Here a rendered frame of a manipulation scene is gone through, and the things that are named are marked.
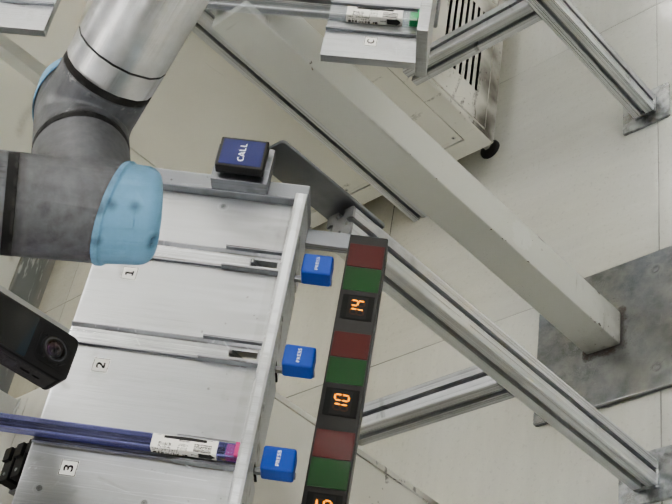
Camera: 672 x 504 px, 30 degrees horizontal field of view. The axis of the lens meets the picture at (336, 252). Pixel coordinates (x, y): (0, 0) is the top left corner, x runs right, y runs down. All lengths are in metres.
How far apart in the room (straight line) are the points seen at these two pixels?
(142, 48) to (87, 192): 0.13
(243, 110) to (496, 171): 0.49
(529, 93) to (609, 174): 0.35
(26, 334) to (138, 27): 0.27
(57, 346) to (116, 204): 0.19
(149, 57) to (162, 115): 1.45
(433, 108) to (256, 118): 0.34
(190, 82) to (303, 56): 0.82
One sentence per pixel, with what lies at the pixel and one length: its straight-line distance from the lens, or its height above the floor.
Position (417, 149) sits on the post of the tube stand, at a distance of 1.65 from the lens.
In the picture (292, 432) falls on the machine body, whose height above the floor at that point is 0.41.
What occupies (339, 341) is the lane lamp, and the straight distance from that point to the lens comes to 1.22.
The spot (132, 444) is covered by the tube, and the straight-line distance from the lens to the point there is 1.15.
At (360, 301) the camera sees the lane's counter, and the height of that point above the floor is 0.66.
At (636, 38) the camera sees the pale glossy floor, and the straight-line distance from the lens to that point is 2.38.
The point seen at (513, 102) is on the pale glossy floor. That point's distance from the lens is 2.48.
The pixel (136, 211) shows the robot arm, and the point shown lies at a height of 1.00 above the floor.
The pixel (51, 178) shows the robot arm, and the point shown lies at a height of 1.05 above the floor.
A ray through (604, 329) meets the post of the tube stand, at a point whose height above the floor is 0.05.
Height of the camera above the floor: 1.35
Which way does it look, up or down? 31 degrees down
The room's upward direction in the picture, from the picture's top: 51 degrees counter-clockwise
